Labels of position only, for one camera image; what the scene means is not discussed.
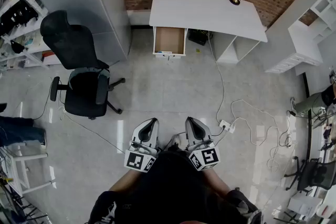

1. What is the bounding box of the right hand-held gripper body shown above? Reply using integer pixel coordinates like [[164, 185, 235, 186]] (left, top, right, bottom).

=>
[[184, 116, 221, 172]]

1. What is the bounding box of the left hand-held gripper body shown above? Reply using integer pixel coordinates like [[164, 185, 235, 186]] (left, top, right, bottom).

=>
[[123, 117, 161, 173]]

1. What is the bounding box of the white drawer with brown inside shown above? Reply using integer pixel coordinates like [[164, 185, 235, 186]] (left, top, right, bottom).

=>
[[152, 26, 187, 59]]

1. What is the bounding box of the person's right forearm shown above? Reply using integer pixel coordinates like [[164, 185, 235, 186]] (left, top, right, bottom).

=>
[[206, 168, 232, 196]]

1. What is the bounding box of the person's left forearm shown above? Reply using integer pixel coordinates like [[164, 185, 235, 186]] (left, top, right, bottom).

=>
[[108, 172, 143, 192]]

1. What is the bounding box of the white power strip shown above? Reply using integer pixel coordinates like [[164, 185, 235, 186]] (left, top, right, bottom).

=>
[[218, 119, 236, 133]]

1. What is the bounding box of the person's black clothed body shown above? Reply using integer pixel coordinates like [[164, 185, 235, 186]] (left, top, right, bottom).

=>
[[88, 145, 263, 224]]

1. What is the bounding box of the black mesh office chair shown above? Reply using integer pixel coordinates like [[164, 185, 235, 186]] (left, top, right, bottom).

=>
[[284, 156, 336, 195]]

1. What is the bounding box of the white cardboard box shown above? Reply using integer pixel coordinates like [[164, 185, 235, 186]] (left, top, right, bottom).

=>
[[287, 192, 325, 219]]

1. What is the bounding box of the grey green jacket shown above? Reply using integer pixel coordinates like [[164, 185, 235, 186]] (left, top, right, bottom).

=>
[[293, 91, 330, 116]]

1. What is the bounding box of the black box under desk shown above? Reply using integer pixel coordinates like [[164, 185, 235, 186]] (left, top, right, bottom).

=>
[[188, 28, 210, 46]]

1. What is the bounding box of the white cubby shelf unit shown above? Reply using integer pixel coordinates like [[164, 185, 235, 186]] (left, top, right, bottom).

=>
[[264, 0, 336, 77]]

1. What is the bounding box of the white desk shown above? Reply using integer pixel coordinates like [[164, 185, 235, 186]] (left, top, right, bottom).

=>
[[149, 0, 268, 63]]

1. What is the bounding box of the tall grey cabinet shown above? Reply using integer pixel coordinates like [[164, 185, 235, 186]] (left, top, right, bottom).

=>
[[26, 0, 132, 63]]

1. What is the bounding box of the white metal shelf rack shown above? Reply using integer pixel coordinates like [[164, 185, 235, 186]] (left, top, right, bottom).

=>
[[0, 0, 64, 72]]

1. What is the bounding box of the looped white cable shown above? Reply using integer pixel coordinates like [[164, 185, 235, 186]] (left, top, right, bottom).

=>
[[230, 98, 299, 172]]

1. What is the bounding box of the long white cable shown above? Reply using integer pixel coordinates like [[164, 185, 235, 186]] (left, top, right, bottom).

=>
[[207, 30, 226, 122]]

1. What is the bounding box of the white frame stool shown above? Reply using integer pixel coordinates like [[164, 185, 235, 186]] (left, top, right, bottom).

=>
[[0, 142, 57, 198]]

